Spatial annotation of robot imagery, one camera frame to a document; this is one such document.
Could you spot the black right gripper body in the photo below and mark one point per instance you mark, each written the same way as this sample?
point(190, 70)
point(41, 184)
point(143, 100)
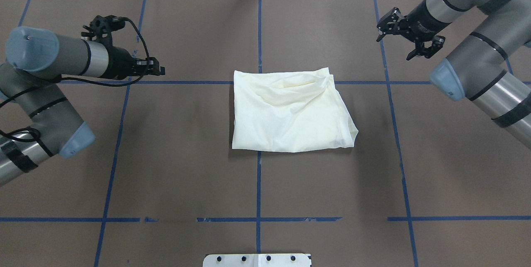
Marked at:
point(423, 19)

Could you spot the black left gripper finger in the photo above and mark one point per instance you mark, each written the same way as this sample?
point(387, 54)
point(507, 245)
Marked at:
point(153, 70)
point(150, 61)

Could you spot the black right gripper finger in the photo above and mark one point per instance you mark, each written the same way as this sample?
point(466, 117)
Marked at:
point(389, 24)
point(421, 50)

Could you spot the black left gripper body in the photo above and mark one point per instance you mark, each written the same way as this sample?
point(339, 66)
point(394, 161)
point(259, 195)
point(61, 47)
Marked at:
point(121, 62)

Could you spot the cream long-sleeve printed shirt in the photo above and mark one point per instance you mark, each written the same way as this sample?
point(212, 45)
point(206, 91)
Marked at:
point(290, 112)

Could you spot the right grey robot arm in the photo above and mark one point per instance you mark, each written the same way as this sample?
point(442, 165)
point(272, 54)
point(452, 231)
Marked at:
point(473, 70)

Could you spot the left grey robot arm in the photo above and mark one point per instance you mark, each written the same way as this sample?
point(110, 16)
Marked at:
point(37, 60)

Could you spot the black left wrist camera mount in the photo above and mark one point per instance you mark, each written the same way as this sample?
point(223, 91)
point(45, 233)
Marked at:
point(101, 28)

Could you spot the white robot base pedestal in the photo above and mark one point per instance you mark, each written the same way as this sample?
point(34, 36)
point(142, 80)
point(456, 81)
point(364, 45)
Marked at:
point(258, 260)

